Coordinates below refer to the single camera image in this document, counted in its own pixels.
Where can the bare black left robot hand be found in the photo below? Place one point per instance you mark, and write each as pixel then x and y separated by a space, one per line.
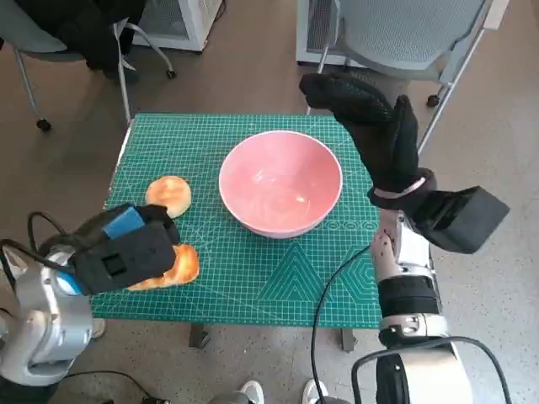
pixel 124 221

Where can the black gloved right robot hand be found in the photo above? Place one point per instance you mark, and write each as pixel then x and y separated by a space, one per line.
pixel 387 143

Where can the round toy bread bun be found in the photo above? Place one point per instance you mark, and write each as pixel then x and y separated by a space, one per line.
pixel 168 191

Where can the rectangular braided toy bread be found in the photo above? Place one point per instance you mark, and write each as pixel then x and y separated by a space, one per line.
pixel 185 265

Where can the pink bowl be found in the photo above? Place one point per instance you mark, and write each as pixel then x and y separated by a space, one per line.
pixel 278 185

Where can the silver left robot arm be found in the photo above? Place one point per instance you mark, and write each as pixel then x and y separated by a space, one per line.
pixel 42 320

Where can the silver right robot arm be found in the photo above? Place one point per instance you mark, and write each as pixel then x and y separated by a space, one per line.
pixel 408 248

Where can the grey mesh chair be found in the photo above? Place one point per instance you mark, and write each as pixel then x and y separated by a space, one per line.
pixel 400 29

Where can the white cabinet with vent grille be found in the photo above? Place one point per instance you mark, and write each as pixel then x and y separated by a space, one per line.
pixel 311 25

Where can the green cutting mat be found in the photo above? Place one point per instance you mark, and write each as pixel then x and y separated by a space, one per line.
pixel 252 278

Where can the white furniture panel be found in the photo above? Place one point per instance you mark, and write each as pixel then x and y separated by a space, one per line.
pixel 499 12

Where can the black jacket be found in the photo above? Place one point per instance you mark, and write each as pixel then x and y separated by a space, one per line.
pixel 80 25

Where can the white mesh-front cabinet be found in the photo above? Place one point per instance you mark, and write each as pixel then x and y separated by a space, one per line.
pixel 185 21

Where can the grey chair with metal legs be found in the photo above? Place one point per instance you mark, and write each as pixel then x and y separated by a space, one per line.
pixel 25 33

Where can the white shoe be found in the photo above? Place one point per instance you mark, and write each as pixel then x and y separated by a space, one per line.
pixel 252 392
pixel 315 390

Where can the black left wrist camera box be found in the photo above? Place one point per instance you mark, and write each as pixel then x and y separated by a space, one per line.
pixel 122 261

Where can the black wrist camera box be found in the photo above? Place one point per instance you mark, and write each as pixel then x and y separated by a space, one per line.
pixel 122 261
pixel 463 219

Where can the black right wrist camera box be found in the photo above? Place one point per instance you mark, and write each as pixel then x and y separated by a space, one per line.
pixel 463 219

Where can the dark table leg bracket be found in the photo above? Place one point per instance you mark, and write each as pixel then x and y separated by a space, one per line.
pixel 348 338
pixel 199 336

